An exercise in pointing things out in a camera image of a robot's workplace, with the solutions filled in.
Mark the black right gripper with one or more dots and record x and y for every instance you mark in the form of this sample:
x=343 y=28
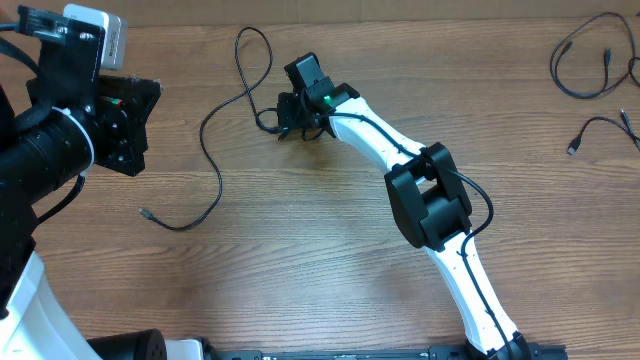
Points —
x=290 y=123

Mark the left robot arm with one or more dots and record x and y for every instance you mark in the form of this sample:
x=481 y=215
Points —
x=83 y=115

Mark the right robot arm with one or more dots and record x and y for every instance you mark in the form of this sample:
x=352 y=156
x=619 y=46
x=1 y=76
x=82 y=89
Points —
x=427 y=195

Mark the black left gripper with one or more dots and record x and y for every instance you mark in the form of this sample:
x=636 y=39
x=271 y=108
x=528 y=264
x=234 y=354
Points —
x=125 y=108

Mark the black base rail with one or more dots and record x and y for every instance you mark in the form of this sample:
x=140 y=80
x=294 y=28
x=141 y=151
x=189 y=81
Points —
x=434 y=352

